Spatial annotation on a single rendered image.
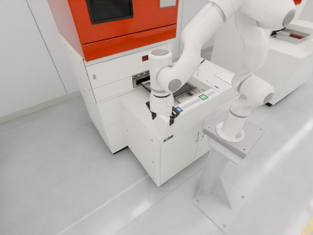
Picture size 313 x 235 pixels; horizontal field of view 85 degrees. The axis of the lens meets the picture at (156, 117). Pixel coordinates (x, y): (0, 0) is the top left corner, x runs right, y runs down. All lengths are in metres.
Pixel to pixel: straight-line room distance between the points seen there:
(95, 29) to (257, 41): 0.92
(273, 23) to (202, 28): 0.25
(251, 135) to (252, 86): 0.43
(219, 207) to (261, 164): 0.77
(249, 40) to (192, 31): 0.33
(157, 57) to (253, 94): 0.59
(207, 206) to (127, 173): 0.88
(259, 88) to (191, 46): 0.52
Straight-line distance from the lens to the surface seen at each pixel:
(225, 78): 1.65
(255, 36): 0.90
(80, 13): 1.24
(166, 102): 0.69
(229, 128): 1.20
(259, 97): 1.00
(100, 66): 1.42
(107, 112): 1.65
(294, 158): 2.66
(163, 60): 0.60
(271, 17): 0.77
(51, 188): 2.21
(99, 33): 1.30
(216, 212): 1.91
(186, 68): 0.56
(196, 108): 1.29
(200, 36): 0.64
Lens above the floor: 1.76
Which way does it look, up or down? 44 degrees down
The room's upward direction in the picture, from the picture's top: straight up
